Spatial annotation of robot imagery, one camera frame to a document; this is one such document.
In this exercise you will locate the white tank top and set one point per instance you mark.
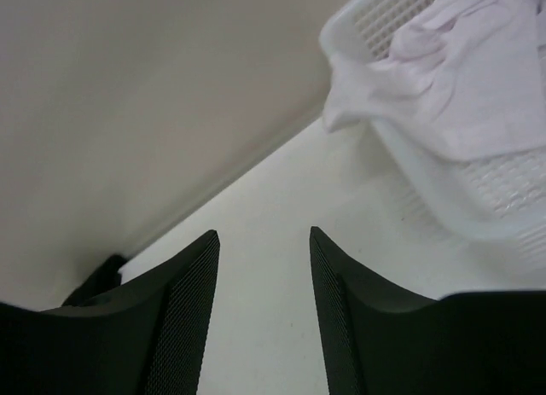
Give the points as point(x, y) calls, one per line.
point(462, 78)

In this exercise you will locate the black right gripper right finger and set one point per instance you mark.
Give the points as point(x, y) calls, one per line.
point(380, 338)

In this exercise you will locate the white plastic mesh basket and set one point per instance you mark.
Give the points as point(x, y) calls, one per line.
point(498, 203)

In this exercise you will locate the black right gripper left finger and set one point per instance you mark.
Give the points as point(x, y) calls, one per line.
point(145, 336)

